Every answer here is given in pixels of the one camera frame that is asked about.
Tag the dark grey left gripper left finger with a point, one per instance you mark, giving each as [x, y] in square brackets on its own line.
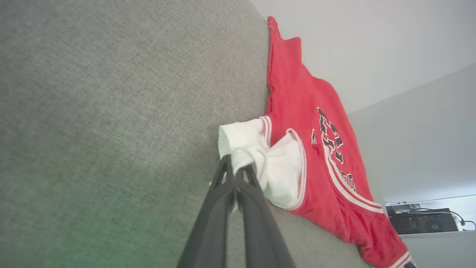
[212, 230]

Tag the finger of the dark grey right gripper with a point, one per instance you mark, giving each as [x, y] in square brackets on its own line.
[410, 265]

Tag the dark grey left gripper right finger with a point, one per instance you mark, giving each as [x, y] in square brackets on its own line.
[260, 238]

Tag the red and white garment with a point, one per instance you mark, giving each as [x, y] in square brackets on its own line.
[297, 96]

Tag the black electronics box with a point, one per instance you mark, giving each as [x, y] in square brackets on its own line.
[420, 222]

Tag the grey fabric sofa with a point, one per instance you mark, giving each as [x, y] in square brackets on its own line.
[111, 111]

